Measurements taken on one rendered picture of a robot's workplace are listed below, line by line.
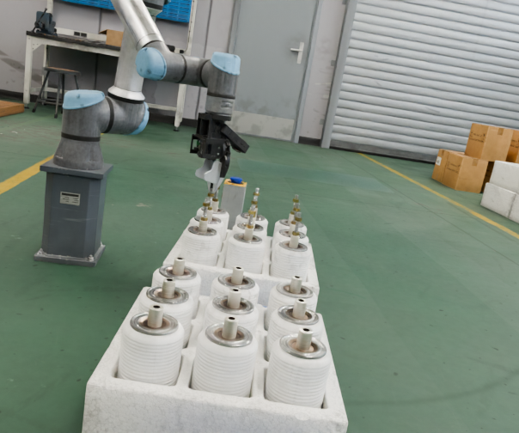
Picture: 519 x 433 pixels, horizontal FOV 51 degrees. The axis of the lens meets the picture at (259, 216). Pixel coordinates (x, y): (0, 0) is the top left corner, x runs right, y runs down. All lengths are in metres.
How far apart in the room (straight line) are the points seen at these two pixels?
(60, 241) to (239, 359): 1.05
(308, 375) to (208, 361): 0.15
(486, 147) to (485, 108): 2.23
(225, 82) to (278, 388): 0.81
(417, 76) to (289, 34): 1.63
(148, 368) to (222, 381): 0.11
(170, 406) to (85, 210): 1.00
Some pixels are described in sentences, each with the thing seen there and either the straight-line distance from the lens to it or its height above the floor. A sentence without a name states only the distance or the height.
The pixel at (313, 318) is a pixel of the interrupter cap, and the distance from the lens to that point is 0.98.
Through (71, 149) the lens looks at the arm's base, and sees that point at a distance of 1.73.
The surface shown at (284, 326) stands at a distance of 0.95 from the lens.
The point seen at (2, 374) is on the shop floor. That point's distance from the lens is 1.23.
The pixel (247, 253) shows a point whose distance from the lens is 1.34.
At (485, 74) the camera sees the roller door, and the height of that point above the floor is 1.18.
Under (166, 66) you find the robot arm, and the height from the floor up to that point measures 0.64.
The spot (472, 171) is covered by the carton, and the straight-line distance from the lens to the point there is 5.16.
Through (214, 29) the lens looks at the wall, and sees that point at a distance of 6.60.
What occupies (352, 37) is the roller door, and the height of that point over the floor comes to 1.32.
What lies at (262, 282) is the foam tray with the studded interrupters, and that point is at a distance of 1.34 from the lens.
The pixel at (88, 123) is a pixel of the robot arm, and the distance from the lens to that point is 1.72.
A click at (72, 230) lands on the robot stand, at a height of 0.11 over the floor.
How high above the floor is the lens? 0.64
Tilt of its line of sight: 14 degrees down
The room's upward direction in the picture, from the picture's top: 10 degrees clockwise
